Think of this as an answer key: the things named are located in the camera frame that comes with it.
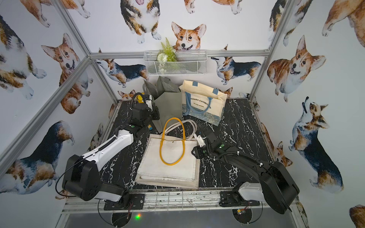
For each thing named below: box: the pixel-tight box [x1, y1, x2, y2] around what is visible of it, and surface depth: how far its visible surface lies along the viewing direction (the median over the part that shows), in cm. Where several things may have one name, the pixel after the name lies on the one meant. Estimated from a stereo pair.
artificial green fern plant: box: [156, 37, 178, 63], surface depth 84 cm
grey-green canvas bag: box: [142, 76, 183, 134], surface depth 95 cm
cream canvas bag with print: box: [134, 117, 201, 190], surface depth 86 cm
